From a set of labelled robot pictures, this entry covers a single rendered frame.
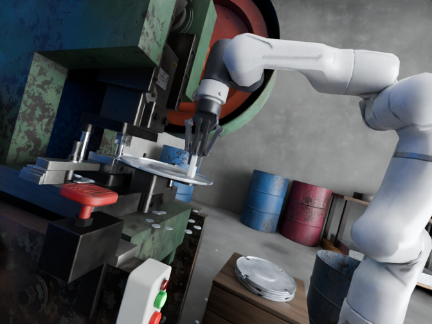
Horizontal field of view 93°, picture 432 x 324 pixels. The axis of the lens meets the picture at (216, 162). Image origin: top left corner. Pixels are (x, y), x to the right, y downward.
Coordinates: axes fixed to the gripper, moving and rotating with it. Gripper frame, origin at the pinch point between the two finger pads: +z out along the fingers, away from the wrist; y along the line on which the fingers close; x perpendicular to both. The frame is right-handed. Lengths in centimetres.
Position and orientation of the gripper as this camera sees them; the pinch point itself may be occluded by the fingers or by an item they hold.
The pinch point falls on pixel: (193, 166)
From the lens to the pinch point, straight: 63.8
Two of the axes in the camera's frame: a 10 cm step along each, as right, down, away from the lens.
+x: 2.1, 0.5, 9.8
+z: -2.6, 9.7, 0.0
